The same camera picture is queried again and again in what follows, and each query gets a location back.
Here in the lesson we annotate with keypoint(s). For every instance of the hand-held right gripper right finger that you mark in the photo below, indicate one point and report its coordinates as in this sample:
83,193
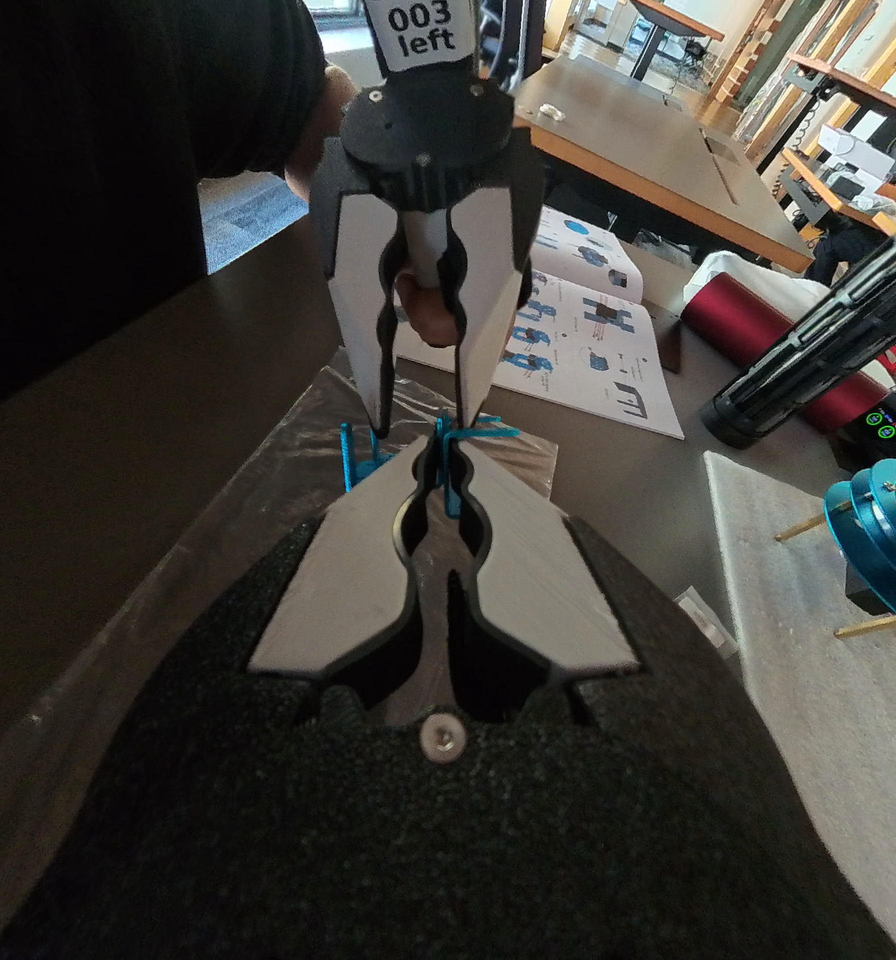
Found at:
553,592

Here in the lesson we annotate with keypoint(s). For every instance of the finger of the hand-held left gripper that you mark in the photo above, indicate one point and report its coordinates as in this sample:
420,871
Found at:
489,300
358,300

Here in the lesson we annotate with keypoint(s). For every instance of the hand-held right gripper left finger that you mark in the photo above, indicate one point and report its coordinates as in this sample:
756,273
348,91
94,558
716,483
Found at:
328,600

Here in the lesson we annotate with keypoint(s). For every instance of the blue metal bracket assembly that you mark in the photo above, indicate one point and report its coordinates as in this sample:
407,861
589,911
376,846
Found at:
448,480

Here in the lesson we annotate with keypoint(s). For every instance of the person's left forearm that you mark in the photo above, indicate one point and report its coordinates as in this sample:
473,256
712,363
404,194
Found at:
267,75

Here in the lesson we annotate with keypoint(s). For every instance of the desk with wooden edge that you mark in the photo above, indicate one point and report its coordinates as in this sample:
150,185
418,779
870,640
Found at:
643,165

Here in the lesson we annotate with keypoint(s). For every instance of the wooden shelf desk with equipment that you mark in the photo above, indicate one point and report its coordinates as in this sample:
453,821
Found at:
853,97

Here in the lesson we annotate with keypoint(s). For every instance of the person's left hand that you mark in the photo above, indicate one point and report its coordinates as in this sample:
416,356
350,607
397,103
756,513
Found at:
320,120

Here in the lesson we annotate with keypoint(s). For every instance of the small white crumpled object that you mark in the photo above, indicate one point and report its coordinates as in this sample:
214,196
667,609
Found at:
551,111

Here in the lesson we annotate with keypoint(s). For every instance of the open instruction manual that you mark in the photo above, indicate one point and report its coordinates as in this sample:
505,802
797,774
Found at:
605,360

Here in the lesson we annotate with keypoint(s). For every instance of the clear plastic bag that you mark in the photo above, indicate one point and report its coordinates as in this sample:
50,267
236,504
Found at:
305,465

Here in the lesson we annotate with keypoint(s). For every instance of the group of small hardware bags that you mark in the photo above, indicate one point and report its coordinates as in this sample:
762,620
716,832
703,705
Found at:
707,619

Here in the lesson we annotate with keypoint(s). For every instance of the white cloth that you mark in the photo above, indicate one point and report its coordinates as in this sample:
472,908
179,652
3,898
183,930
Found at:
718,266

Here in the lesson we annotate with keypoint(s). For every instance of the dark red cylinder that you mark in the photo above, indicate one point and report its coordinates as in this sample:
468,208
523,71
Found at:
763,337

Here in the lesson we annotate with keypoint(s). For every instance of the white foam sheet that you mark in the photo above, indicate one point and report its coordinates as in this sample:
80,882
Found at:
808,750

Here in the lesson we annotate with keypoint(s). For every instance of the black slotted cylinder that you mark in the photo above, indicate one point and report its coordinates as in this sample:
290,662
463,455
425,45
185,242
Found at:
808,352

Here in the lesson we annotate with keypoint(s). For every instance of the black device with green display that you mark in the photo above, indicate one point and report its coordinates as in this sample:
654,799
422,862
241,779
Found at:
883,450

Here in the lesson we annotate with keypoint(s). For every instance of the white boxes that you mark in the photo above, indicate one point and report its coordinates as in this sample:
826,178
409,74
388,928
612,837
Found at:
857,150

